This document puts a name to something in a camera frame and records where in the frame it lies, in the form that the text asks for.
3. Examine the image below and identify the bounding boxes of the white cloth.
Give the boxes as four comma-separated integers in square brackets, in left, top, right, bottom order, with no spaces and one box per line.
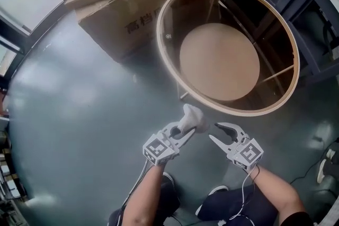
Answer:
[176,103,210,133]

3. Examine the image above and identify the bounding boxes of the large printed cardboard box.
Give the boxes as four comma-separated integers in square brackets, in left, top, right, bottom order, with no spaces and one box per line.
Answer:
[75,0,220,61]

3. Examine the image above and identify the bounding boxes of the long black cable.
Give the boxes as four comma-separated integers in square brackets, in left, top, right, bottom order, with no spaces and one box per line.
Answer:
[290,161,329,185]

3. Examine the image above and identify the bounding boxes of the cluttered storage shelf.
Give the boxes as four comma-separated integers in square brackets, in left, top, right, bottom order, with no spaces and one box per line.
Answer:
[0,87,30,226]

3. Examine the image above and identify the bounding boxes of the person's dark trousers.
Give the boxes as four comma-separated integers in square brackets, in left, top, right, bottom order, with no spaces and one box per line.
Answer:
[108,179,279,226]

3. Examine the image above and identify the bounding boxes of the white cable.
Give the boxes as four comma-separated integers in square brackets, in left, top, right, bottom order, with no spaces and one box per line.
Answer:
[120,158,149,220]
[229,166,256,222]

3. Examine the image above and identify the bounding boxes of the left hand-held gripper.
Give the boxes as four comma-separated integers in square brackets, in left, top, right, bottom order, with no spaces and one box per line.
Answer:
[142,121,197,167]

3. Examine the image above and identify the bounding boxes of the person's right forearm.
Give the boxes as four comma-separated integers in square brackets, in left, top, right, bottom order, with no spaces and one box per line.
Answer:
[251,164,307,223]

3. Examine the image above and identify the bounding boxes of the person's left shoe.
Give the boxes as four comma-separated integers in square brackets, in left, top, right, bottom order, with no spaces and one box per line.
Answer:
[161,171,175,189]

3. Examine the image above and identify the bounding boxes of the person's left forearm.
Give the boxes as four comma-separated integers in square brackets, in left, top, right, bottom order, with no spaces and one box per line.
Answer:
[123,164,166,226]

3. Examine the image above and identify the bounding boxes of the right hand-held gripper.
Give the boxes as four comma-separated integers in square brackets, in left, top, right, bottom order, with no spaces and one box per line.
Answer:
[208,122,265,170]

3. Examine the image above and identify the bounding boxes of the round glass table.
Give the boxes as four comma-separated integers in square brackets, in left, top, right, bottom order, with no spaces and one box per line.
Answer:
[156,0,300,117]

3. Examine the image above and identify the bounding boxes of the person's right shoe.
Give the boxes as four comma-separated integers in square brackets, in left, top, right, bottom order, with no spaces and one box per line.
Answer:
[195,185,229,216]

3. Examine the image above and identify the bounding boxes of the person's shoe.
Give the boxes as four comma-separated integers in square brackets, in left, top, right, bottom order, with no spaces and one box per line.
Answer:
[161,171,175,189]
[195,185,229,216]
[317,148,339,184]

